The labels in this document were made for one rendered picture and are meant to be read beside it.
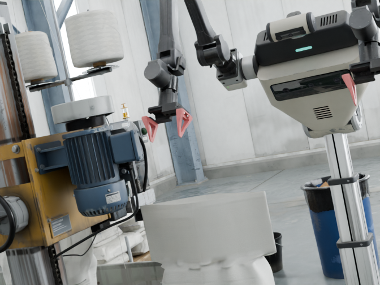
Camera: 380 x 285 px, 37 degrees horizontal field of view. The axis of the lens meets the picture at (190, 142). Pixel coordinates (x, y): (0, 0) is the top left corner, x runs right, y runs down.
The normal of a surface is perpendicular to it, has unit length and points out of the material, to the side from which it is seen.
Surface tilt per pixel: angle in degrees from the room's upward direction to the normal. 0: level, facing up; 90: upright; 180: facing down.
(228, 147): 90
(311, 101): 130
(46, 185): 90
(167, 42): 69
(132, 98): 90
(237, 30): 90
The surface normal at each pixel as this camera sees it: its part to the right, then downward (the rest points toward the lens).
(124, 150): -0.04, 0.06
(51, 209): 0.88, -0.15
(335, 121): -0.21, 0.73
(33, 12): -0.44, 0.14
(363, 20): -0.47, -0.36
